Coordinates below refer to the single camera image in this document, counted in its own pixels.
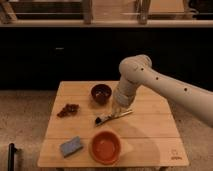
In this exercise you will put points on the beige wooden gripper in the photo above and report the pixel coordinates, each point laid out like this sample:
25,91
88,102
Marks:
117,109

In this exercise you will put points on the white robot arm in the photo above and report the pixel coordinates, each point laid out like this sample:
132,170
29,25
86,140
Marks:
137,70

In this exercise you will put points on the dark maroon bowl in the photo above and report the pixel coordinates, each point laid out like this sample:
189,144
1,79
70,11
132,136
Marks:
101,93

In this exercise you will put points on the orange red bowl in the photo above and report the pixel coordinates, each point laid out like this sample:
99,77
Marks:
105,147

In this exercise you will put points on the blue grey sponge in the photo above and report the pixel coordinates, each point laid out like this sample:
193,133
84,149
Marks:
71,146

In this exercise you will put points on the black pole object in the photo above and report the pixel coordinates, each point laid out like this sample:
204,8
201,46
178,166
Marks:
11,154

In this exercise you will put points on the brush with light handle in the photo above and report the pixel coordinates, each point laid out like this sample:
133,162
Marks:
103,119

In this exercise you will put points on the wooden shelf rail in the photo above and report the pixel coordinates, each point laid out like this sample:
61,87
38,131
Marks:
107,13

